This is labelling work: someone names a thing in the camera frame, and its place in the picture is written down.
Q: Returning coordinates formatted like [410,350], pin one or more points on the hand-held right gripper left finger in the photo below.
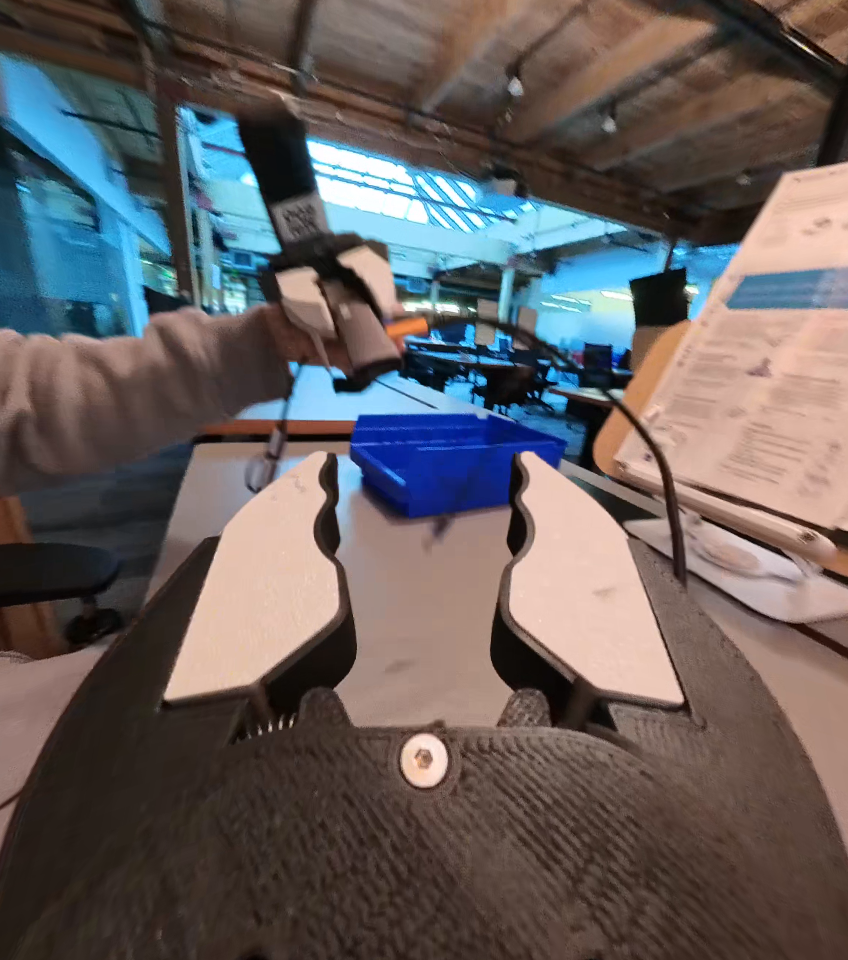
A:
[266,600]

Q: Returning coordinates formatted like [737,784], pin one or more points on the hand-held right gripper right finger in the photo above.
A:
[589,607]

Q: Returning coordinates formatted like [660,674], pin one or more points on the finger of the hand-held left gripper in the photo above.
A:
[307,300]
[375,277]

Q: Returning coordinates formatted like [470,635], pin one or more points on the silver USB hub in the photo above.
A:
[371,341]

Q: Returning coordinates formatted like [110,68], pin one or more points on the blue plastic bin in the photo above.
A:
[454,465]

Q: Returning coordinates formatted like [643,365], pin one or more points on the grey desk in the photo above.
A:
[424,615]

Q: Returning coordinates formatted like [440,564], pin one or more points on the person's left hand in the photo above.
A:
[296,337]

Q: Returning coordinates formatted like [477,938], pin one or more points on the grey wood-edged table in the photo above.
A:
[334,401]

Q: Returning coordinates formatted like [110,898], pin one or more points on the white board on stand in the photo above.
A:
[487,313]
[526,321]

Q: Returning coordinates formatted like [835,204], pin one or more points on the ceiling projector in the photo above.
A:
[504,184]

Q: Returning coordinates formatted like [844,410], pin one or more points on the wooden document stand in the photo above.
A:
[619,442]

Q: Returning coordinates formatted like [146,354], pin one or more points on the white ceiling spotlight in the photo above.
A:
[609,124]
[515,86]

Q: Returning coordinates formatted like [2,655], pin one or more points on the black chair armrest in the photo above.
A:
[18,577]

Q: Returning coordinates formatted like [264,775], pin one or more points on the black monitor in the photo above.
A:
[658,298]

